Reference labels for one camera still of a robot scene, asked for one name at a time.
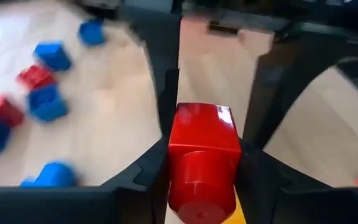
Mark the red one-stud block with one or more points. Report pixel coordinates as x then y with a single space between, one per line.
204 155

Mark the red small block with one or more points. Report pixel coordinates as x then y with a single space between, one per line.
36 76
2 109

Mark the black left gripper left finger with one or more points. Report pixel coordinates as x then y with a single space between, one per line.
141 186

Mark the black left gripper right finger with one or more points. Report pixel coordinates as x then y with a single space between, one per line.
266 186

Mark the yellow block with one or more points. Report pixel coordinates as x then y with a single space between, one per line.
237 213

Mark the blue one-stud block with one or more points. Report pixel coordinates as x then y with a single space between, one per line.
54 175

